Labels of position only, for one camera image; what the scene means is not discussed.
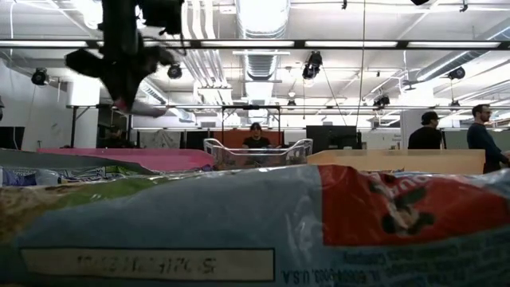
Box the black computer monitor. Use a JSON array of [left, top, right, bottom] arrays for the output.
[[305, 124, 363, 155]]

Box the clear plastic bin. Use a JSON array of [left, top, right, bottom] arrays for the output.
[[202, 137, 315, 169]]

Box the person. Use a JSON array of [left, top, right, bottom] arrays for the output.
[[97, 124, 129, 149], [241, 122, 274, 167], [466, 103, 510, 175], [407, 111, 443, 151]]

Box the black overhead light bar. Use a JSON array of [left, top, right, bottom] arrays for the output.
[[0, 38, 510, 51]]

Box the black wall panel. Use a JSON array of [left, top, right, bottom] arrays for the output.
[[0, 126, 26, 151]]

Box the red logo Chewy granola bar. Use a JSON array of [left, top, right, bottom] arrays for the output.
[[0, 163, 510, 287]]

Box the pink plastic tray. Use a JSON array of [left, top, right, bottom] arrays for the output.
[[36, 147, 216, 173]]

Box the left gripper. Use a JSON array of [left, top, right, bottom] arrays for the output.
[[64, 45, 176, 112]]

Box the orange partition panel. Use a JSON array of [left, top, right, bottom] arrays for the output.
[[213, 128, 285, 149]]

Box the silver ceiling air duct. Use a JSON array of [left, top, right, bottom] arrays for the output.
[[234, 0, 292, 124]]

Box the dark purple silver granola bar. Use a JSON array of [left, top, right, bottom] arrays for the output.
[[0, 147, 160, 187]]

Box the grey fabric partition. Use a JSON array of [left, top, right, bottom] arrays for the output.
[[139, 130, 182, 149]]

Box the orange plastic tray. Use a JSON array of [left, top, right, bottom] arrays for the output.
[[306, 148, 486, 175]]

